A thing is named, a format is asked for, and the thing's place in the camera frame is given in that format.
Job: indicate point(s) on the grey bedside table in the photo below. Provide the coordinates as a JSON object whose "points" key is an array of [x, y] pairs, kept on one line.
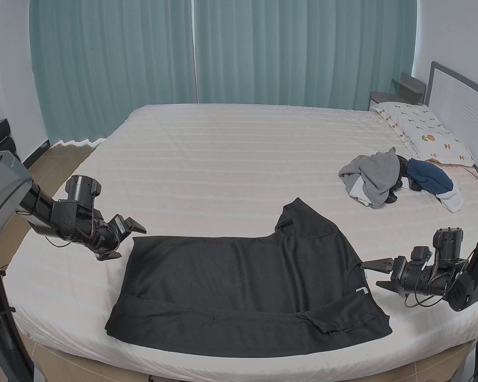
{"points": [[412, 88]]}

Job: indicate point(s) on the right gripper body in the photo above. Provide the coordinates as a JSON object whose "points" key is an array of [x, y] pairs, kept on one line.
{"points": [[412, 279]]}

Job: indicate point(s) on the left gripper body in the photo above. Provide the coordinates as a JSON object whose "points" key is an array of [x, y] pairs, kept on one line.
{"points": [[107, 237]]}

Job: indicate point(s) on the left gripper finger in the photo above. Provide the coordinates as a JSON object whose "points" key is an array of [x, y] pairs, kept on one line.
{"points": [[134, 227], [107, 256]]}

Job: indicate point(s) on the blue-green curtain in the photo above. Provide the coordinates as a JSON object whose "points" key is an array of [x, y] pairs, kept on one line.
{"points": [[302, 42], [111, 54]]}

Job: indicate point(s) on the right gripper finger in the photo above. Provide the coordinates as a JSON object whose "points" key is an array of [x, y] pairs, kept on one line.
{"points": [[380, 265], [388, 285]]}

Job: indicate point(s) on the bed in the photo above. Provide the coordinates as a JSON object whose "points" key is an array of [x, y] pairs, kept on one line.
{"points": [[223, 153]]}

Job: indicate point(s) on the pile of clothes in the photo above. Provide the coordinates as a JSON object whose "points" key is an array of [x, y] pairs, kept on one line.
{"points": [[376, 173]]}

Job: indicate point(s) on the white printed pillow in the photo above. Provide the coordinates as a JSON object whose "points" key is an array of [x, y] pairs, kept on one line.
{"points": [[422, 129]]}

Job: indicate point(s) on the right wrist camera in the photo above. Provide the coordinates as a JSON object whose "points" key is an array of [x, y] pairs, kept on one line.
{"points": [[420, 254]]}

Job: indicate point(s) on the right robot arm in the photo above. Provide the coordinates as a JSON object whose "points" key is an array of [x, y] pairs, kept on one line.
{"points": [[468, 289]]}

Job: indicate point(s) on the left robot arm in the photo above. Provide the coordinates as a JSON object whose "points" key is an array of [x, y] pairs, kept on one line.
{"points": [[8, 197]]}

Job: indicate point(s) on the black T-shirt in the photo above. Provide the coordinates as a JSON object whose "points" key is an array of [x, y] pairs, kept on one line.
{"points": [[231, 273]]}

